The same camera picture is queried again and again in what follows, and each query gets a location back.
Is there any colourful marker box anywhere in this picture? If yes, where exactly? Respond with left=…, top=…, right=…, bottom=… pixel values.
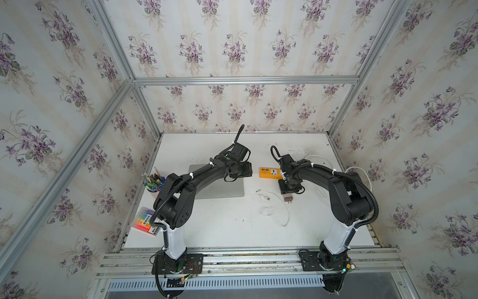
left=131, top=207, right=159, bottom=236

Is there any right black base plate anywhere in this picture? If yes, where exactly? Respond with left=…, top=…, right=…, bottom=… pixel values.
left=298, top=249, right=356, bottom=274

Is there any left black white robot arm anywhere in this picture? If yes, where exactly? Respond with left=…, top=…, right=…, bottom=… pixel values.
left=149, top=125, right=253, bottom=272

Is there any white laptop charger adapter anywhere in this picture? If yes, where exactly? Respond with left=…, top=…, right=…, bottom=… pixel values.
left=283, top=194, right=293, bottom=203

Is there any white charger cable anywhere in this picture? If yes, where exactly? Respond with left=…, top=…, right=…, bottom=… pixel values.
left=255, top=189, right=291, bottom=227

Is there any white power strip cord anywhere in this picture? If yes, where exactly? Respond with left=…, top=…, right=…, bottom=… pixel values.
left=304, top=154, right=374, bottom=206

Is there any pink pen cup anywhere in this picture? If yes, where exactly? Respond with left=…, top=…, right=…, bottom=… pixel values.
left=142, top=166, right=166, bottom=196

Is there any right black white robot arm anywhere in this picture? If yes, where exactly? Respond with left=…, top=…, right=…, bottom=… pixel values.
left=270, top=145, right=379, bottom=271

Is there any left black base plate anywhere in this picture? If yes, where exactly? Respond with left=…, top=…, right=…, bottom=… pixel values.
left=149, top=251, right=204, bottom=275

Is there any aluminium front rail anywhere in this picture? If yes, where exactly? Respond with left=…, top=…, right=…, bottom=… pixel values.
left=94, top=247, right=406, bottom=279

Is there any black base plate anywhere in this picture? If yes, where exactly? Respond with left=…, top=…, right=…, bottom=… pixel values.
left=298, top=249, right=356, bottom=274
left=149, top=251, right=204, bottom=275

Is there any silver closed laptop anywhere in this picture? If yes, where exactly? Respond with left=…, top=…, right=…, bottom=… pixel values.
left=195, top=169, right=245, bottom=200

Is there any orange power strip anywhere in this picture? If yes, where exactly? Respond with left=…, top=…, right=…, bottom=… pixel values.
left=259, top=167, right=283, bottom=179

